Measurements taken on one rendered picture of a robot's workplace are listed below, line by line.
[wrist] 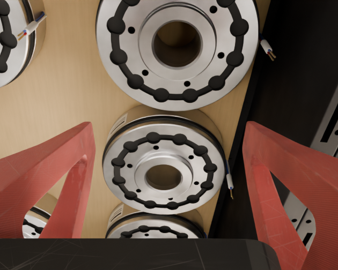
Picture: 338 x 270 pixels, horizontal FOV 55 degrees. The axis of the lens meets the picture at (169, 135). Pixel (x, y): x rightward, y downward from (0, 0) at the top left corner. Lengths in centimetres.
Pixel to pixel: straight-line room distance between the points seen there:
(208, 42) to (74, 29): 10
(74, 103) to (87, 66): 4
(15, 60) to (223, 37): 13
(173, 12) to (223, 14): 3
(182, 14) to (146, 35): 2
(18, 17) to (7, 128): 12
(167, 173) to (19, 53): 15
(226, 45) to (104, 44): 8
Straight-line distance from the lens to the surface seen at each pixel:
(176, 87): 22
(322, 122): 17
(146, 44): 21
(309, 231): 23
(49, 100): 28
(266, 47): 21
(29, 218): 34
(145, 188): 28
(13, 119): 31
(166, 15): 20
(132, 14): 21
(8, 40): 24
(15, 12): 22
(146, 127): 24
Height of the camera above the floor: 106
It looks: 54 degrees down
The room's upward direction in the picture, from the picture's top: 179 degrees counter-clockwise
